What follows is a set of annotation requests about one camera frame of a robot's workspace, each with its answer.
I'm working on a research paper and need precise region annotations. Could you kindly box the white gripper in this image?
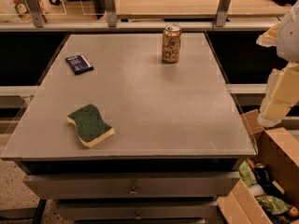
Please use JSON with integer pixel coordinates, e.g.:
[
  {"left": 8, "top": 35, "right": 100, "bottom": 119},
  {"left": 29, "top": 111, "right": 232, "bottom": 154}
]
[{"left": 256, "top": 0, "right": 299, "bottom": 127}]

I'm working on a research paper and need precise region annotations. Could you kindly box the orange drink can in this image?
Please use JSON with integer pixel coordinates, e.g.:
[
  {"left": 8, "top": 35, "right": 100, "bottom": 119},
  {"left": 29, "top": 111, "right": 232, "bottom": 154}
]
[{"left": 162, "top": 23, "right": 181, "bottom": 63}]

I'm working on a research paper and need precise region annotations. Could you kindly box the black can in box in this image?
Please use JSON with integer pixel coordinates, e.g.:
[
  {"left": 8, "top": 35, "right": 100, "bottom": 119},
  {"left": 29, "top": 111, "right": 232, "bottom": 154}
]
[{"left": 254, "top": 163, "right": 271, "bottom": 185}]

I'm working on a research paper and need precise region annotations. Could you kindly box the cardboard box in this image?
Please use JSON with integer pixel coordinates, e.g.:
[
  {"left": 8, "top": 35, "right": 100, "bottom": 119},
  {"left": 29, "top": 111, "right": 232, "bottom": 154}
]
[{"left": 218, "top": 109, "right": 299, "bottom": 224}]

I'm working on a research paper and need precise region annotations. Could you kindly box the green packet in box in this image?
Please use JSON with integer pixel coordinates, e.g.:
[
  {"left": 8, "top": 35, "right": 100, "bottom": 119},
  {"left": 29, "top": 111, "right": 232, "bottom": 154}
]
[{"left": 238, "top": 161, "right": 257, "bottom": 187}]

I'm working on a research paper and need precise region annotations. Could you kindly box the upper grey drawer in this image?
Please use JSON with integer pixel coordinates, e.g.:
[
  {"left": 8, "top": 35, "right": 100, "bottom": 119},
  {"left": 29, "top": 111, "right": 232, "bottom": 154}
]
[{"left": 23, "top": 172, "right": 239, "bottom": 200}]

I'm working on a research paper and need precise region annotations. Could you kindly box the grey drawer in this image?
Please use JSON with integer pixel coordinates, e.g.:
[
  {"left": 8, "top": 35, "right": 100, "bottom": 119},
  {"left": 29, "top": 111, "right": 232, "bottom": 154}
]
[
  {"left": 23, "top": 172, "right": 239, "bottom": 200},
  {"left": 56, "top": 201, "right": 217, "bottom": 220}
]

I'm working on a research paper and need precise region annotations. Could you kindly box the green bag in box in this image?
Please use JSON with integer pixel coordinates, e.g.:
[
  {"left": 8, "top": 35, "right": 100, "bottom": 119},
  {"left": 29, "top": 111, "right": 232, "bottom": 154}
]
[{"left": 256, "top": 195, "right": 292, "bottom": 215}]

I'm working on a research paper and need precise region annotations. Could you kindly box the green yellow sponge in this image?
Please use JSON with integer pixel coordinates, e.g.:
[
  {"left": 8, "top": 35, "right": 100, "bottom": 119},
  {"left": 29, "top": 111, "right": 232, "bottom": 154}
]
[{"left": 67, "top": 104, "right": 115, "bottom": 147}]

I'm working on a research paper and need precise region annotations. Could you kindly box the dark blue snack packet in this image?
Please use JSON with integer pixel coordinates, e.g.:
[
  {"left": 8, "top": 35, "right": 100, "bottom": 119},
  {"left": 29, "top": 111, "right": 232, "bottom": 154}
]
[{"left": 65, "top": 55, "right": 93, "bottom": 75}]

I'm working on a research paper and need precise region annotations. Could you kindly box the lower grey drawer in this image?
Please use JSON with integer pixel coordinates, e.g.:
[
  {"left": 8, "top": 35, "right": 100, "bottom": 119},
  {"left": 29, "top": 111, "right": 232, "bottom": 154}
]
[{"left": 56, "top": 201, "right": 217, "bottom": 220}]

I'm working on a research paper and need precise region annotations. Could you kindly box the white orange bag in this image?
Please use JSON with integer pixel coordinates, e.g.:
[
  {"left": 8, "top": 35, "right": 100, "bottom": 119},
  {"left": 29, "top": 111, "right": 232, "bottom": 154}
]
[{"left": 0, "top": 0, "right": 49, "bottom": 22}]

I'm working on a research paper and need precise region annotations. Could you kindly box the right metal bracket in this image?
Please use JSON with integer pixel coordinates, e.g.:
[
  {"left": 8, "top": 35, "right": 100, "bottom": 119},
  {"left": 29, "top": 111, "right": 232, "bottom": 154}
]
[{"left": 214, "top": 0, "right": 231, "bottom": 27}]

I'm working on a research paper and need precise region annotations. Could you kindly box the metal bracket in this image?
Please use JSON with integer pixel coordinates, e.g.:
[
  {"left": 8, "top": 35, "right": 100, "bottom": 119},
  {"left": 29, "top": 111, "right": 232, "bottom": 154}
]
[
  {"left": 26, "top": 0, "right": 46, "bottom": 28},
  {"left": 105, "top": 0, "right": 118, "bottom": 27},
  {"left": 214, "top": 0, "right": 231, "bottom": 27}
]

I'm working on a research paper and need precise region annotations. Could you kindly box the middle metal bracket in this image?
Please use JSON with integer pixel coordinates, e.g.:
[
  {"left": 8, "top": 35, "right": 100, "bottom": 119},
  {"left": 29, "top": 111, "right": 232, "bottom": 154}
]
[{"left": 105, "top": 0, "right": 118, "bottom": 27}]

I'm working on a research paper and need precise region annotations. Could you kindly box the left metal bracket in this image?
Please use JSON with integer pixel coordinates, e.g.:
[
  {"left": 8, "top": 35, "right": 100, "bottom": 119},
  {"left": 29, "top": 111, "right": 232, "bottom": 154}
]
[{"left": 26, "top": 0, "right": 46, "bottom": 28}]

